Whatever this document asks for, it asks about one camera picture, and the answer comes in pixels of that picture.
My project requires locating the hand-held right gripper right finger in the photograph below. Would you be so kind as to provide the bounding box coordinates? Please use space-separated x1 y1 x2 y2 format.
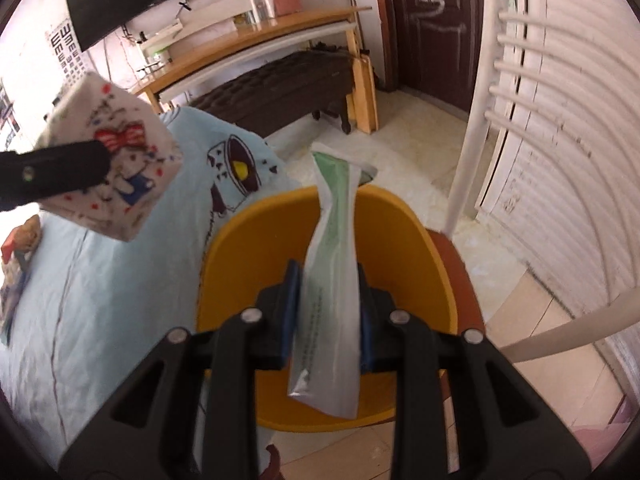
356 265 591 480

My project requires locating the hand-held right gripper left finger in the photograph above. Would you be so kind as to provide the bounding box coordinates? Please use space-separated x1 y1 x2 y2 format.
57 259 303 480

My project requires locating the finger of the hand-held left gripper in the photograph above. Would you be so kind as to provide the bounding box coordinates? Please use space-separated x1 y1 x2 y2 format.
0 140 111 212

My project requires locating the green and white plastic packet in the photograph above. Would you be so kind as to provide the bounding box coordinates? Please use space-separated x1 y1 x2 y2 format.
287 141 379 420

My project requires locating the yellow plastic bin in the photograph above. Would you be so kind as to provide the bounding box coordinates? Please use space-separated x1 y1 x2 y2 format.
196 186 461 434

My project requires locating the white cartoon-print tissue pack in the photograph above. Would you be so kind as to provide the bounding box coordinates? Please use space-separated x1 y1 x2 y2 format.
39 71 184 244

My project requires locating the colourful printed packet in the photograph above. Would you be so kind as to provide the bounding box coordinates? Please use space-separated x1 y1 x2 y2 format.
0 214 42 342

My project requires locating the eye chart poster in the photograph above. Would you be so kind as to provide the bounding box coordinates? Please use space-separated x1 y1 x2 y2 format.
49 17 90 80

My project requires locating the light blue printed tablecloth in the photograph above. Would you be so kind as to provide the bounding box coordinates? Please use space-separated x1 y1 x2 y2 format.
0 107 302 463

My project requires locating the white desktop shelf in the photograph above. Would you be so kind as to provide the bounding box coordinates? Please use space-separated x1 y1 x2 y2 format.
139 0 259 63

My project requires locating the dark brown tufted bench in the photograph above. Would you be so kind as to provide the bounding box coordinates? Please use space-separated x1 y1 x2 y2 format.
187 50 359 136

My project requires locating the white chair with brown seat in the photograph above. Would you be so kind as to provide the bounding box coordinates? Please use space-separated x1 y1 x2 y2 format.
425 0 640 476

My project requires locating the wooden desk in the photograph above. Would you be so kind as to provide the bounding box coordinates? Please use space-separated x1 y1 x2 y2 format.
132 6 381 136

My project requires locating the dark brown door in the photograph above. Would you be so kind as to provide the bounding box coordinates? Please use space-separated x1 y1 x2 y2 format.
377 0 502 112

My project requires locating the white louvred door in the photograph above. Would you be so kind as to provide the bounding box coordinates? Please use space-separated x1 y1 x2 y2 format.
475 0 640 318

